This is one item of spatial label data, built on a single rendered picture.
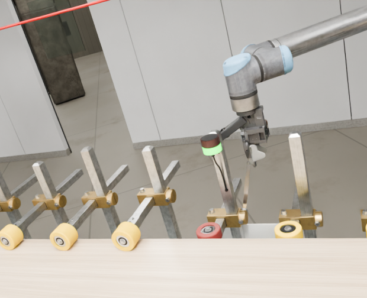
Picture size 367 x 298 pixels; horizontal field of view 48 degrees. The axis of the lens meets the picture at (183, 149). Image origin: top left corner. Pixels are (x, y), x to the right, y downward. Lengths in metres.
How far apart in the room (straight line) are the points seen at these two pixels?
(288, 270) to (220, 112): 3.24
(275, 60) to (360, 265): 0.63
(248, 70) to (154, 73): 3.12
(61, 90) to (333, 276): 7.79
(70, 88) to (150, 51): 4.45
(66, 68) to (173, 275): 7.50
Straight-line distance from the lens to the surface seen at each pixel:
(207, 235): 1.30
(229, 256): 1.21
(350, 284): 1.08
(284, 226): 1.28
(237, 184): 1.63
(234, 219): 1.43
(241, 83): 1.27
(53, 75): 8.49
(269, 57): 1.31
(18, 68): 5.27
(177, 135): 4.51
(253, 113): 1.32
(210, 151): 1.26
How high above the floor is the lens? 1.64
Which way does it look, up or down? 22 degrees down
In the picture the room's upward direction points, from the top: 15 degrees counter-clockwise
